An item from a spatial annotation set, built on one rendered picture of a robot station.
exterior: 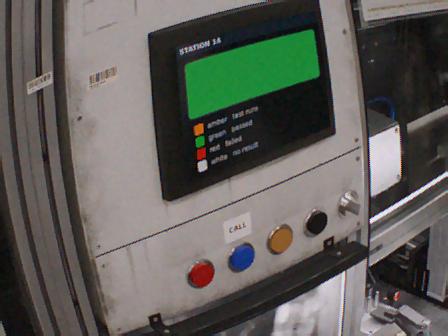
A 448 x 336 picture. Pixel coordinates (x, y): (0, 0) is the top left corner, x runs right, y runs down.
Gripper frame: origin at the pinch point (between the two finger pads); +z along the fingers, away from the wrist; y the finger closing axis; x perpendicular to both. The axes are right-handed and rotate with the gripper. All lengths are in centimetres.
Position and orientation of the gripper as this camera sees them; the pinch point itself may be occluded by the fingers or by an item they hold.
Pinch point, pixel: (381, 330)
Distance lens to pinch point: 193.6
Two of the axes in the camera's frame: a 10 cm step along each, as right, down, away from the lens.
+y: -1.0, -9.1, -4.1
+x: -7.9, 3.2, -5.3
